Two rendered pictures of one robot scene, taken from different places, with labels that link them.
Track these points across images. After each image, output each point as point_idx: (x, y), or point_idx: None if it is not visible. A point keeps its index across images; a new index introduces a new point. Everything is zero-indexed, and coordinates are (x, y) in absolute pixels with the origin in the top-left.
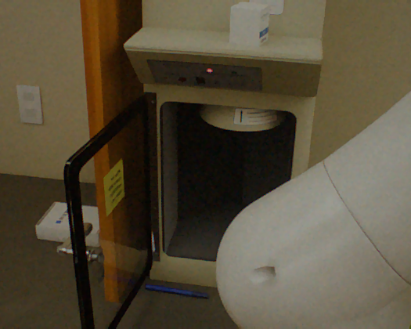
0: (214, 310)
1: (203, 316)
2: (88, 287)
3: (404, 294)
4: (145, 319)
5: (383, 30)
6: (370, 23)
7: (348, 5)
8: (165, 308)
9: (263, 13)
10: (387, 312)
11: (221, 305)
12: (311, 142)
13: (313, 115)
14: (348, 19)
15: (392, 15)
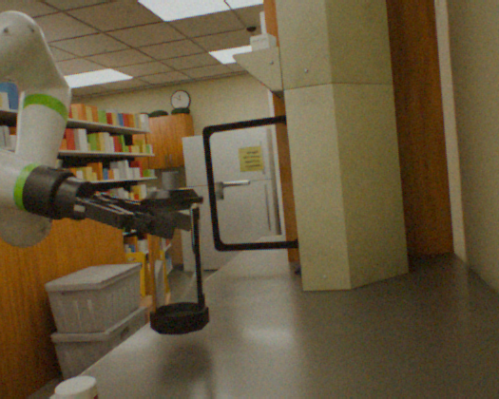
0: (282, 276)
1: (275, 275)
2: (211, 198)
3: (25, 93)
4: (272, 267)
5: None
6: None
7: (494, 12)
8: (283, 269)
9: (256, 39)
10: (20, 94)
11: (288, 277)
12: None
13: (285, 108)
14: (496, 29)
15: None
